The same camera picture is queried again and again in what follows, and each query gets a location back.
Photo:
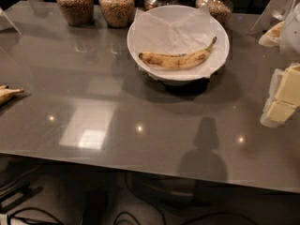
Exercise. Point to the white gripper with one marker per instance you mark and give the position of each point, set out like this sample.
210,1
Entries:
292,33

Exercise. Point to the spotted yellow banana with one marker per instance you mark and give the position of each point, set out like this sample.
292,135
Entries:
177,61

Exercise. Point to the white bowl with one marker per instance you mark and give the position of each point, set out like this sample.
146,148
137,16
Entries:
187,75

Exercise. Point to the yellow banana at left edge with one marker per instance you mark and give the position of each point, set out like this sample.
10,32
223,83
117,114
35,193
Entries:
7,94

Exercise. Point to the white paper liner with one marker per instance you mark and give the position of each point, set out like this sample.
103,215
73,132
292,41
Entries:
175,32

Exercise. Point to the glass jar of pale grains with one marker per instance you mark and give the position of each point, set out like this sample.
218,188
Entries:
221,10

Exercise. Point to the glass jar of mixed beans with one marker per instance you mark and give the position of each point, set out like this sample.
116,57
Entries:
117,13

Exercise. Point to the glass jar of brown grains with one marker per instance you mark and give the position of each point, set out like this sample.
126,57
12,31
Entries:
77,12

